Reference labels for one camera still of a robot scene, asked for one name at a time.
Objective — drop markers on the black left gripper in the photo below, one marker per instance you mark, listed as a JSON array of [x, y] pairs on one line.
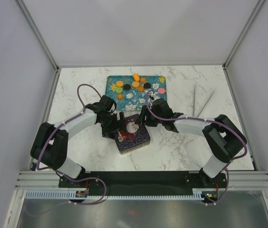
[[107, 132]]

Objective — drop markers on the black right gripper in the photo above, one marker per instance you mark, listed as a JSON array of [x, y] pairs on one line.
[[145, 112]]

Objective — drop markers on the square cookie tin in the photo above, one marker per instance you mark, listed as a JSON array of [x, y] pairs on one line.
[[132, 141]]

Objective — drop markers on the gold tin lid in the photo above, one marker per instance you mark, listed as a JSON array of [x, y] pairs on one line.
[[132, 127]]

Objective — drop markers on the metal tongs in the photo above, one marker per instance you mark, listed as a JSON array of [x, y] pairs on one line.
[[200, 98]]

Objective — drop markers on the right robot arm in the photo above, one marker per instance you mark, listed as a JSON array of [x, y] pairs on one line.
[[224, 139]]

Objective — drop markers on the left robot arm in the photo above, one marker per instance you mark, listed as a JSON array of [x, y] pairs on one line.
[[51, 142]]

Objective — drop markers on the teal floral tray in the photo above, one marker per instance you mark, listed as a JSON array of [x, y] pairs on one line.
[[134, 99]]

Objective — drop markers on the orange flower cookie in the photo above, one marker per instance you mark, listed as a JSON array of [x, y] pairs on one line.
[[120, 96]]

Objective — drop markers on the black sandwich cookie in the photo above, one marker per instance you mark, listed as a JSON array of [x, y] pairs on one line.
[[147, 85], [126, 87]]

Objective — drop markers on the pink cookie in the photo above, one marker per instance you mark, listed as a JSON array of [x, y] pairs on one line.
[[161, 90]]

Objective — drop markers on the orange round cookie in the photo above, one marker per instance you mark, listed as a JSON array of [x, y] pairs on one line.
[[135, 84], [119, 83]]

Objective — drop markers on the green cookie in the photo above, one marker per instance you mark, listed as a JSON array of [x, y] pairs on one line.
[[119, 90]]

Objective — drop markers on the orange fish cookie on tray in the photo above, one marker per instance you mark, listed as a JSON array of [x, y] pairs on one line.
[[136, 77]]

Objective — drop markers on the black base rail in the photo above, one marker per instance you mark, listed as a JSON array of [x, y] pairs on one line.
[[156, 183]]

